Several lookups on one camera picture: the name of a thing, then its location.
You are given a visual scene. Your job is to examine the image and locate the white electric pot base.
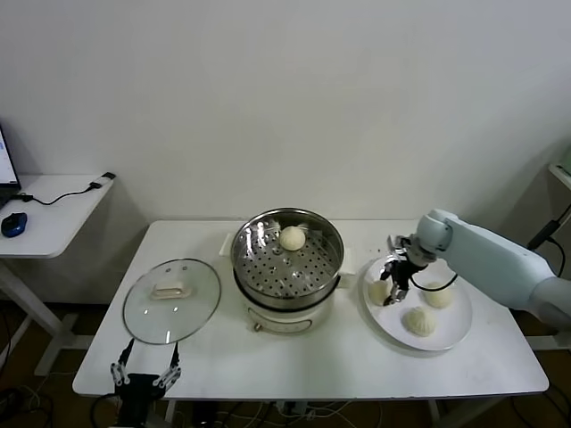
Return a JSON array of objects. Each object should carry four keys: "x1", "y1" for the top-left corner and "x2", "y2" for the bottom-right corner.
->
[{"x1": 238, "y1": 271, "x2": 352, "y2": 338}]

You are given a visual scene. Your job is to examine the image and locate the black laptop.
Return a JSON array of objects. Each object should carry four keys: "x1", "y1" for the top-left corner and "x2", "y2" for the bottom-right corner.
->
[{"x1": 0, "y1": 123, "x2": 22, "y2": 210}]

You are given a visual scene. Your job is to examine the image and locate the white shelf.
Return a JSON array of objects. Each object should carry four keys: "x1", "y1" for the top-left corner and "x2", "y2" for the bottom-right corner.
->
[{"x1": 547, "y1": 162, "x2": 571, "y2": 189}]

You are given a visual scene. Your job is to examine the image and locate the black wall plug cable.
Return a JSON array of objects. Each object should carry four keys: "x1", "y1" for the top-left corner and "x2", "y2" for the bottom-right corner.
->
[{"x1": 525, "y1": 217, "x2": 568, "y2": 278}]

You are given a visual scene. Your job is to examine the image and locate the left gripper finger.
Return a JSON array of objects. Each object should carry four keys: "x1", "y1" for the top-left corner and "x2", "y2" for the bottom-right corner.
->
[
  {"x1": 153, "y1": 342, "x2": 184, "y2": 391},
  {"x1": 110, "y1": 337, "x2": 135, "y2": 388}
]

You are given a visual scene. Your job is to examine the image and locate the white round plate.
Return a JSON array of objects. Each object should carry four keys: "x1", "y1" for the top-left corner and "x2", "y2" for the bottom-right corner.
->
[{"x1": 361, "y1": 256, "x2": 474, "y2": 352}]

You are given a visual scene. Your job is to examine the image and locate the steel perforated steamer basket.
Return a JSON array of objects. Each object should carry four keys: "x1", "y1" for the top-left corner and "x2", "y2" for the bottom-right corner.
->
[{"x1": 218, "y1": 207, "x2": 358, "y2": 309}]

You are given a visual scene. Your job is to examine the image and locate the glass lid with cream handle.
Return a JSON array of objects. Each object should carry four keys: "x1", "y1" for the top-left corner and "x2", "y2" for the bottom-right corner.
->
[{"x1": 122, "y1": 258, "x2": 223, "y2": 345}]

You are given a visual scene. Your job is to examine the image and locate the steamed baozi bun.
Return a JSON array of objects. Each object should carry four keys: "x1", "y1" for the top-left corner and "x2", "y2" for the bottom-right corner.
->
[
  {"x1": 368, "y1": 279, "x2": 393, "y2": 308},
  {"x1": 403, "y1": 306, "x2": 436, "y2": 338},
  {"x1": 421, "y1": 281, "x2": 455, "y2": 309},
  {"x1": 279, "y1": 225, "x2": 307, "y2": 252}
]

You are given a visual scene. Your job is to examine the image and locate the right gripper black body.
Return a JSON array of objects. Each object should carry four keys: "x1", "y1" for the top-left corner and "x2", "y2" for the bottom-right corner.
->
[{"x1": 391, "y1": 247, "x2": 436, "y2": 291}]

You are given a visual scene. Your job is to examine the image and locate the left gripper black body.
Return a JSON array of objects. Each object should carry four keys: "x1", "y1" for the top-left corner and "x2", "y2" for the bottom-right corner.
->
[{"x1": 114, "y1": 373, "x2": 164, "y2": 428}]

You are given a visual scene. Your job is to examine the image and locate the white side desk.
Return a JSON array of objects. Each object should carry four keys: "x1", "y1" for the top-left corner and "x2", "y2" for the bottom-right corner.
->
[{"x1": 0, "y1": 173, "x2": 116, "y2": 378}]

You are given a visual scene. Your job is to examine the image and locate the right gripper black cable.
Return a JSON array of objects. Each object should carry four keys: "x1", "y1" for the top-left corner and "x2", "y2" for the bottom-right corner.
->
[{"x1": 410, "y1": 271, "x2": 459, "y2": 293}]

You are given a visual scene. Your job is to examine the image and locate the blue computer mouse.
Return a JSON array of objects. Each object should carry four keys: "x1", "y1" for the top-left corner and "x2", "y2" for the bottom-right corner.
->
[{"x1": 0, "y1": 212, "x2": 29, "y2": 238}]

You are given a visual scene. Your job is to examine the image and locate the white power strip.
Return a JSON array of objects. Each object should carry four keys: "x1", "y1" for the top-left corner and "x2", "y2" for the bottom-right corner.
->
[{"x1": 274, "y1": 400, "x2": 311, "y2": 419}]

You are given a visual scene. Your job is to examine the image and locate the tangled floor cables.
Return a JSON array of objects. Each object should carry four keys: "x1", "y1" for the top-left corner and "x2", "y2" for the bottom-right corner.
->
[{"x1": 0, "y1": 385, "x2": 53, "y2": 428}]

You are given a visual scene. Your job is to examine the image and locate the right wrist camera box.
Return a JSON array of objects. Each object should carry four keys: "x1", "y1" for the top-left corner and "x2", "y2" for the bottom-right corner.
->
[{"x1": 386, "y1": 234, "x2": 414, "y2": 254}]

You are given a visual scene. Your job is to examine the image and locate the black adapter cable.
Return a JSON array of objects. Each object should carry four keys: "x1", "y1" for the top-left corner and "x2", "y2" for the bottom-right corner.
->
[{"x1": 11, "y1": 171, "x2": 117, "y2": 207}]

